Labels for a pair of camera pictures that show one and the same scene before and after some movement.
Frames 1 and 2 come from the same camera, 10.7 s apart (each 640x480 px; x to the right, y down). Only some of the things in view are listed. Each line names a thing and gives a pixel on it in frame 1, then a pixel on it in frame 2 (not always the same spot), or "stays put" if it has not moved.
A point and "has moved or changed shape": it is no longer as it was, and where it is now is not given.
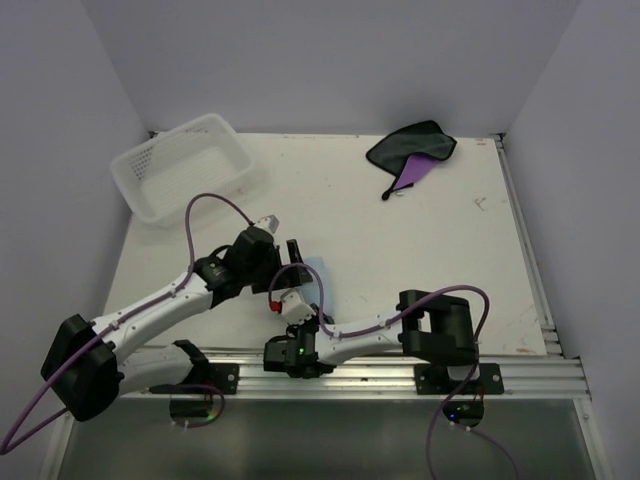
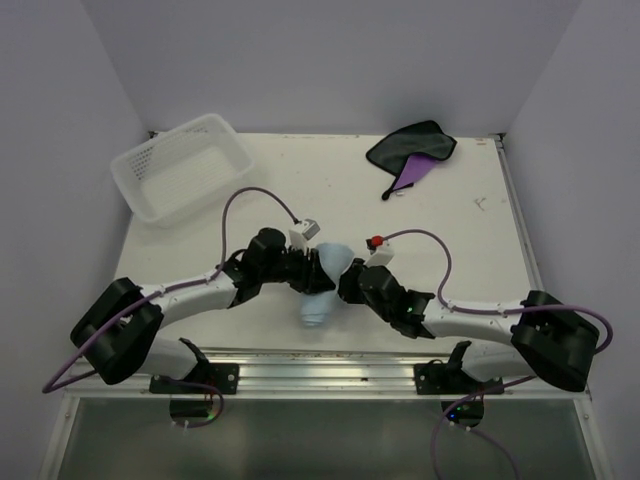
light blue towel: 312,291 has moved or changed shape
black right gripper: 295,328 to 348,281
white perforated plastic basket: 194,161 stays put
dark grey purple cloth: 410,152 stays put
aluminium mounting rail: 548,371 stays put
